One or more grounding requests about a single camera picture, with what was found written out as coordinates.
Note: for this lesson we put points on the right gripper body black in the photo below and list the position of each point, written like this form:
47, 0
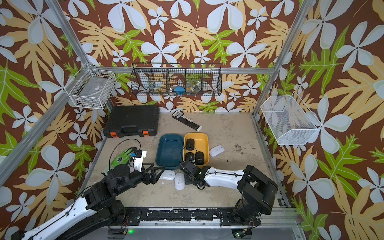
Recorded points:
189, 180

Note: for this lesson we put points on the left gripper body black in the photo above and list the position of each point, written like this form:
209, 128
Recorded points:
136, 177

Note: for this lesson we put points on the black mouse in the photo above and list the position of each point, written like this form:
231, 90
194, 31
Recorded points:
190, 144
199, 158
189, 157

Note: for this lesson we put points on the teal plastic storage box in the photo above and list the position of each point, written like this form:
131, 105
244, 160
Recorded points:
169, 151

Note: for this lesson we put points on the white mouse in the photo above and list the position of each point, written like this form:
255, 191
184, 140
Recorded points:
217, 150
168, 175
179, 181

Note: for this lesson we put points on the yellow plastic storage box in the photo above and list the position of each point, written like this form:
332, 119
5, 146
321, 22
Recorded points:
201, 144

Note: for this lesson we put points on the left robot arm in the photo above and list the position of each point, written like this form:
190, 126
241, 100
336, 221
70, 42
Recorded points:
96, 207

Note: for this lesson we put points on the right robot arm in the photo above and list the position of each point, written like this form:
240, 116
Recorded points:
258, 192

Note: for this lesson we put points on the green cloth glove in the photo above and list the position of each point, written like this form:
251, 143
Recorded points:
126, 157

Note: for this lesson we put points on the black tool case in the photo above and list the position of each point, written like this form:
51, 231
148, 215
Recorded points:
132, 121

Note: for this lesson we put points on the black lint roller stick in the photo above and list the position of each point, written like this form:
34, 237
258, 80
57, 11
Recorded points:
181, 117

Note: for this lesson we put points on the blue lid in basket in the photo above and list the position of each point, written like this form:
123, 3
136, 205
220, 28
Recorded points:
180, 91

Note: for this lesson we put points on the clear glass jar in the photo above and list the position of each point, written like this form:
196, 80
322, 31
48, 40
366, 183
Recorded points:
193, 87

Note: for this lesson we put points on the white mesh basket right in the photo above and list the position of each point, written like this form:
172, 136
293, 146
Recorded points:
290, 119

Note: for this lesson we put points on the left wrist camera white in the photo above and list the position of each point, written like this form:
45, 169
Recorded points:
138, 160

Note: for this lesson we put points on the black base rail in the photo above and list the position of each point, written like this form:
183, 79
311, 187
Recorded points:
138, 216

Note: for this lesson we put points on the white wire basket left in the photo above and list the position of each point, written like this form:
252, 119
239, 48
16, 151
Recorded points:
91, 87

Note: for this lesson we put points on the black wire basket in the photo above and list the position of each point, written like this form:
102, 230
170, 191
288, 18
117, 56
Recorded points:
162, 79

